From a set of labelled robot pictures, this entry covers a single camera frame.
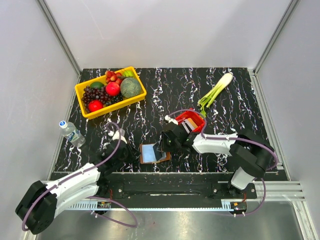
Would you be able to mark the red apple lower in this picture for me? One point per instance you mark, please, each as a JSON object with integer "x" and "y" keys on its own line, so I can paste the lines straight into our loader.
{"x": 95, "y": 105}

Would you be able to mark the green celery stalk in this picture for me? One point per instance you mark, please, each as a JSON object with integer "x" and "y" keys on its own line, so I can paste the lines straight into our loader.
{"x": 207, "y": 100}

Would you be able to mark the green cantaloupe melon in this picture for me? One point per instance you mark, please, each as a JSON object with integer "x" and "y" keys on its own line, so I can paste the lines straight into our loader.
{"x": 130, "y": 87}

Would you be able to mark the yellow plastic fruit tray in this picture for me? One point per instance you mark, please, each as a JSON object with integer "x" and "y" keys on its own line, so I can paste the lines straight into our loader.
{"x": 125, "y": 102}

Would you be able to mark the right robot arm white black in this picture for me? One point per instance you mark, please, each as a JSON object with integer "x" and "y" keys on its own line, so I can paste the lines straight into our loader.
{"x": 253, "y": 155}

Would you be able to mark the red apple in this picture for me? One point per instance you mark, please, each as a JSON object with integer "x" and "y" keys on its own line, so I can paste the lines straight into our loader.
{"x": 95, "y": 105}
{"x": 112, "y": 89}

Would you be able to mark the dark green avocado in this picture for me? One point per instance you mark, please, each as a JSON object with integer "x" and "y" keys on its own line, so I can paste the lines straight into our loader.
{"x": 97, "y": 85}

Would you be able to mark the red plastic card box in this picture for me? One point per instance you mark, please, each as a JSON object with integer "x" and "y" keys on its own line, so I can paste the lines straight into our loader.
{"x": 194, "y": 116}

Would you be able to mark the grey silver credit card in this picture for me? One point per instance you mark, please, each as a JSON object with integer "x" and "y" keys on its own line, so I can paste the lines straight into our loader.
{"x": 159, "y": 154}

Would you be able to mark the red apple upper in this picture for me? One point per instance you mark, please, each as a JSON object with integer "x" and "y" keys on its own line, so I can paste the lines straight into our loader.
{"x": 112, "y": 89}

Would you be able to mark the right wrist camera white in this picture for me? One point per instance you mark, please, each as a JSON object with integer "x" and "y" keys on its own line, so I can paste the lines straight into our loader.
{"x": 168, "y": 119}

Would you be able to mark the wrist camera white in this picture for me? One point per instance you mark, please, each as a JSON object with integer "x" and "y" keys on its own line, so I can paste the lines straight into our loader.
{"x": 168, "y": 119}
{"x": 118, "y": 134}

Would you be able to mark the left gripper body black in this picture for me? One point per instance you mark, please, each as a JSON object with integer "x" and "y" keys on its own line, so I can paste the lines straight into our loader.
{"x": 119, "y": 160}

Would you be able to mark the black marble pattern mat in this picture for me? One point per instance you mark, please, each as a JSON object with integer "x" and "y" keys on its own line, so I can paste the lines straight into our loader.
{"x": 170, "y": 89}

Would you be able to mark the red lychee cluster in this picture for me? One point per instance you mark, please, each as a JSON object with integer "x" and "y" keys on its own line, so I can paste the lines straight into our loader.
{"x": 113, "y": 77}

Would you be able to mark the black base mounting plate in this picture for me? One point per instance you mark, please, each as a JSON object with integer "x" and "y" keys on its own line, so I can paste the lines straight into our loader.
{"x": 216, "y": 190}

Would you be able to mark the clear plastic water bottle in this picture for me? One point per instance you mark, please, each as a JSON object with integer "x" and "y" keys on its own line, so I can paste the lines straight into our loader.
{"x": 69, "y": 131}

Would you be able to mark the brown leather card holder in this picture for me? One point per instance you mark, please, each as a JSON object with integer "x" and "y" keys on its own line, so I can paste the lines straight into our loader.
{"x": 148, "y": 163}

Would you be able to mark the light blue credit card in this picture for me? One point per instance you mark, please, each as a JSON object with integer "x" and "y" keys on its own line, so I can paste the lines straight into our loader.
{"x": 147, "y": 153}

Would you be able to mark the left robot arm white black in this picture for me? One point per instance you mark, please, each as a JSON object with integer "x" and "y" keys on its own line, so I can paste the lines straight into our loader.
{"x": 43, "y": 202}

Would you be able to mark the dark purple grape bunch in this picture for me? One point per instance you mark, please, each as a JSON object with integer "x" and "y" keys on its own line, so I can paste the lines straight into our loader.
{"x": 101, "y": 95}

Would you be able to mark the aluminium frame rail front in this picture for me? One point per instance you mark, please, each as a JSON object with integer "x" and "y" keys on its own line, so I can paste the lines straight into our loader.
{"x": 272, "y": 190}

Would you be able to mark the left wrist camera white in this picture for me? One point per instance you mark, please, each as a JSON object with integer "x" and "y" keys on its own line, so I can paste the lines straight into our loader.
{"x": 118, "y": 134}

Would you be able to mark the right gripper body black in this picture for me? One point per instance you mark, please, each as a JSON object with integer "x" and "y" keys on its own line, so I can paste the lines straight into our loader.
{"x": 169, "y": 145}

